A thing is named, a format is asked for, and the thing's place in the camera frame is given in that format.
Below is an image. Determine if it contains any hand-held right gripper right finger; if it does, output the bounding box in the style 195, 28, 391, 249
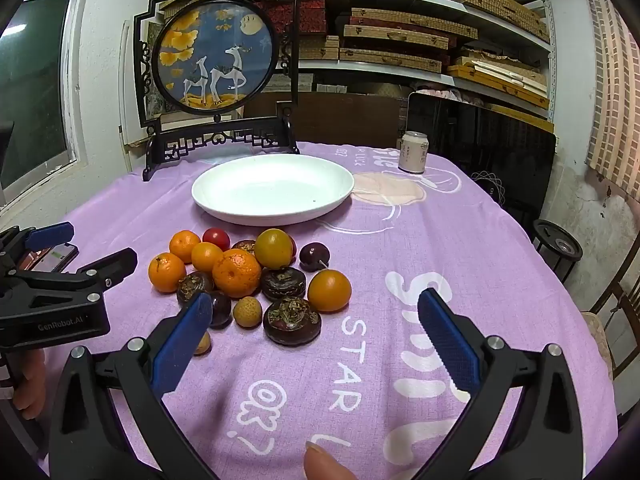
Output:
410, 287, 616, 480

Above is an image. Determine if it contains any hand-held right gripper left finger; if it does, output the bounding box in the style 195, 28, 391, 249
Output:
48, 291, 221, 480

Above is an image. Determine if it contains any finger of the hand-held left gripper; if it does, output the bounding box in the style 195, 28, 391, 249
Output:
0, 221, 76, 273
10, 247, 139, 311

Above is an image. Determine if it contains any small tangerine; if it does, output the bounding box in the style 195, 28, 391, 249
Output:
169, 230, 202, 264
191, 242, 225, 275
148, 252, 187, 294

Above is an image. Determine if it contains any red cherry tomato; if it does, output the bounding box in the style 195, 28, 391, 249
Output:
202, 227, 231, 251

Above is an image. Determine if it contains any dark brown water chestnut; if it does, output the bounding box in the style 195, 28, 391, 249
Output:
260, 266, 307, 302
176, 271, 215, 308
263, 297, 322, 347

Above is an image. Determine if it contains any smooth round orange fruit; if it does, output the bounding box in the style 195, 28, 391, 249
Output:
307, 269, 352, 313

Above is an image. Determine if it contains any yellow plum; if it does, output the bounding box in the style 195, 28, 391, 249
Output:
254, 228, 294, 269

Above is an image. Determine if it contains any dark purple plum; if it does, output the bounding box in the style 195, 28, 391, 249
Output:
299, 242, 330, 273

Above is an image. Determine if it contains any white oval plate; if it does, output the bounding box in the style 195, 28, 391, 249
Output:
191, 154, 355, 227

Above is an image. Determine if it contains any person's left hand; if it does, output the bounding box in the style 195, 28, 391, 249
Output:
12, 347, 48, 413

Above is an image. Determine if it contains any person's right hand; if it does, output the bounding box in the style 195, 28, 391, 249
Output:
304, 446, 368, 480

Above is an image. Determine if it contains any smartphone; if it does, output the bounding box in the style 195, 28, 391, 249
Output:
17, 242, 81, 273

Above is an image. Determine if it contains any dark purple round fruit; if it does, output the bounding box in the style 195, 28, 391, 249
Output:
207, 290, 233, 330

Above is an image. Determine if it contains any large tangerine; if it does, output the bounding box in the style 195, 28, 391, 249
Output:
212, 249, 262, 299

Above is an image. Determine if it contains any purple printed tablecloth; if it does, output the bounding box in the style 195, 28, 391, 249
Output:
37, 141, 618, 480

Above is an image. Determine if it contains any black round stool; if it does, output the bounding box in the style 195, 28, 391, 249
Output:
531, 219, 584, 281

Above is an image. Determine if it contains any white framed window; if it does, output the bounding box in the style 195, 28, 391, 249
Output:
0, 0, 83, 196

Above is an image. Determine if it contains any wooden chair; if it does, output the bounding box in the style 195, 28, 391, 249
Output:
580, 260, 640, 416

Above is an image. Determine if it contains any pale drink can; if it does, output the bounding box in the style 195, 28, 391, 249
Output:
398, 131, 430, 175

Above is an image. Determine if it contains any black flat monitor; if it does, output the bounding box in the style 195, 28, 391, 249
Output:
406, 91, 557, 211

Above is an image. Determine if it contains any round deer picture screen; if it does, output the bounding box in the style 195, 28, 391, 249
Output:
132, 0, 301, 182

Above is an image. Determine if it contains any pink cloth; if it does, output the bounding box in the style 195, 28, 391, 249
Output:
415, 85, 476, 106

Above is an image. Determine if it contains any brown cardboard box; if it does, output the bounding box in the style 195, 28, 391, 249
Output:
245, 91, 408, 143

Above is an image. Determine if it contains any brick pattern curtain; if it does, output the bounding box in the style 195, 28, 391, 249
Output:
585, 0, 640, 186

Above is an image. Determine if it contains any white metal shelf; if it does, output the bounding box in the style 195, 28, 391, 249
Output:
240, 0, 557, 121

